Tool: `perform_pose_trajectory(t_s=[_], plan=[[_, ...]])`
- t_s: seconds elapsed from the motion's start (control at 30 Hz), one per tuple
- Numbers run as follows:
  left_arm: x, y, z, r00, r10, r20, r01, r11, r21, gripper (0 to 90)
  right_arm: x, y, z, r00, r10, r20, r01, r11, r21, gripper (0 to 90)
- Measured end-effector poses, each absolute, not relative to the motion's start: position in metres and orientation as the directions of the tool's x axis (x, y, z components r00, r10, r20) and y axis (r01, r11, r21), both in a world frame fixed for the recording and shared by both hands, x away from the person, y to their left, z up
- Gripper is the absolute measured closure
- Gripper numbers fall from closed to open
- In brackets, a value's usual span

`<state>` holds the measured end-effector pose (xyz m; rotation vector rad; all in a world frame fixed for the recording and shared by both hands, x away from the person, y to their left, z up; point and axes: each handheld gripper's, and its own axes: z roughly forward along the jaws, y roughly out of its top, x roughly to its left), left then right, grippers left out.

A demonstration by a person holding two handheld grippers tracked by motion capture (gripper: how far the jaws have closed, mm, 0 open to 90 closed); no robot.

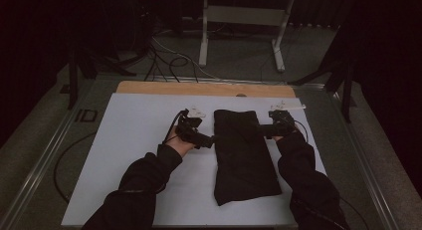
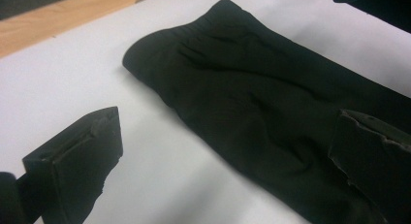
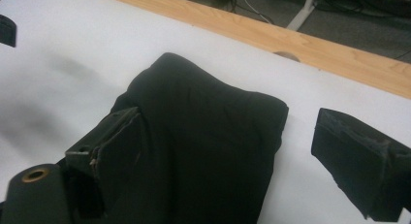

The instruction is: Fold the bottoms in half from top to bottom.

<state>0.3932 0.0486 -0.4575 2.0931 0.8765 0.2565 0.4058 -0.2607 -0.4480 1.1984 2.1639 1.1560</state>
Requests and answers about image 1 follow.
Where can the person's left hand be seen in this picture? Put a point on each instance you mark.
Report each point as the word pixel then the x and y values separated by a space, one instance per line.
pixel 179 145

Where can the dark equipment rack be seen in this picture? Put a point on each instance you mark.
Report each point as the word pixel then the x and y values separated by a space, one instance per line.
pixel 144 21

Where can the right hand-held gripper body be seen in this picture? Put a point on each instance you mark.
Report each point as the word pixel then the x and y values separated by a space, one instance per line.
pixel 283 122

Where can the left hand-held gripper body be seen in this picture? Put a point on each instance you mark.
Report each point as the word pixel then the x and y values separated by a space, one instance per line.
pixel 187 128

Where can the aluminium floor rail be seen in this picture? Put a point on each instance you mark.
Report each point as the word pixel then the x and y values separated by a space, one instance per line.
pixel 232 80
pixel 368 170
pixel 36 177

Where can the wooden table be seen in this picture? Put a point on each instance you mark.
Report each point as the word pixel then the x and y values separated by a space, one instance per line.
pixel 199 89

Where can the black tripod stand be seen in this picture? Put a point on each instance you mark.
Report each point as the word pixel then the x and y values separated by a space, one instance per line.
pixel 73 84
pixel 346 90

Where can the person's right hand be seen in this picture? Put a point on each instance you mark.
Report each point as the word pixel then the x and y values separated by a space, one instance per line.
pixel 280 137

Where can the white metal stand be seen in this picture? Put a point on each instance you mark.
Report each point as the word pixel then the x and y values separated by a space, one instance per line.
pixel 244 16

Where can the black shorts with blue print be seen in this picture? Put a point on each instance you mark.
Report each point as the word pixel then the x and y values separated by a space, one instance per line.
pixel 244 157

